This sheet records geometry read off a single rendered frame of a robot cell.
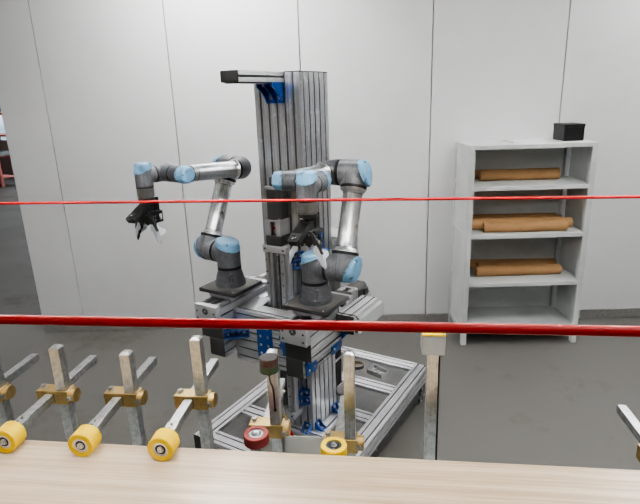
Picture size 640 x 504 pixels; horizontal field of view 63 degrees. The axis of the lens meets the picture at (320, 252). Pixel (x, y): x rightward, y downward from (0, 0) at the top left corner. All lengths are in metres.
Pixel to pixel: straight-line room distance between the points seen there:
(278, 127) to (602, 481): 1.81
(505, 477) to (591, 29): 3.66
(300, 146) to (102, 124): 2.47
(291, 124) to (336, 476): 1.49
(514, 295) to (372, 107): 2.00
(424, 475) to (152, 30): 3.70
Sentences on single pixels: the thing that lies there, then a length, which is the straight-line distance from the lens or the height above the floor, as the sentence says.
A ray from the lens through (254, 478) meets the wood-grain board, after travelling 1.60.
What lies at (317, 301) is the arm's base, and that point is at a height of 1.06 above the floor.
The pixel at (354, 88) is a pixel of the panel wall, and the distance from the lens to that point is 4.21.
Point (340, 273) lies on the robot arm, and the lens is 2.20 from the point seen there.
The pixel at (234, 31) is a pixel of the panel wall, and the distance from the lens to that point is 4.29.
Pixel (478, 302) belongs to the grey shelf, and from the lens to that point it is 4.70.
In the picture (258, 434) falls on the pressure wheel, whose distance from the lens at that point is 1.75.
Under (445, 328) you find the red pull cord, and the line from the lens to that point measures 0.40.
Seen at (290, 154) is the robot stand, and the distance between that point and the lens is 2.42.
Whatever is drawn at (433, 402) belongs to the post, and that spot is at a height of 0.98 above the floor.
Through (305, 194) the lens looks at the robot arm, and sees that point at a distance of 1.83.
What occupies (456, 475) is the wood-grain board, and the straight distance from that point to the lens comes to 1.61.
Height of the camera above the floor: 1.91
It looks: 17 degrees down
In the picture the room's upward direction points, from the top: 2 degrees counter-clockwise
